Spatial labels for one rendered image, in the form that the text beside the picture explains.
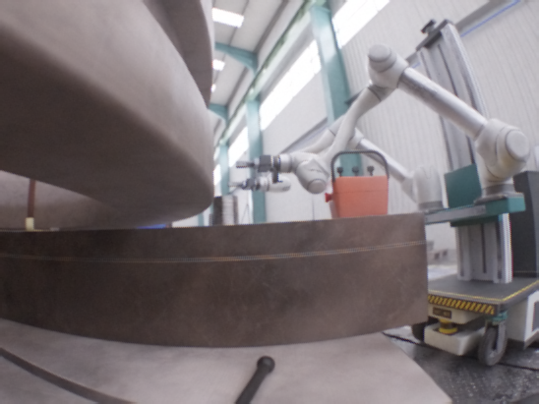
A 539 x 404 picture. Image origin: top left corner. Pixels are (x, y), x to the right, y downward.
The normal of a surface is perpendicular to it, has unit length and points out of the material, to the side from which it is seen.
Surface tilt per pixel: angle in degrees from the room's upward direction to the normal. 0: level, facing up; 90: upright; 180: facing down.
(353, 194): 97
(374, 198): 97
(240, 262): 90
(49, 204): 90
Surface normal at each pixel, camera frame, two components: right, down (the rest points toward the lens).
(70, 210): -0.21, -0.13
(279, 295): 0.03, -0.14
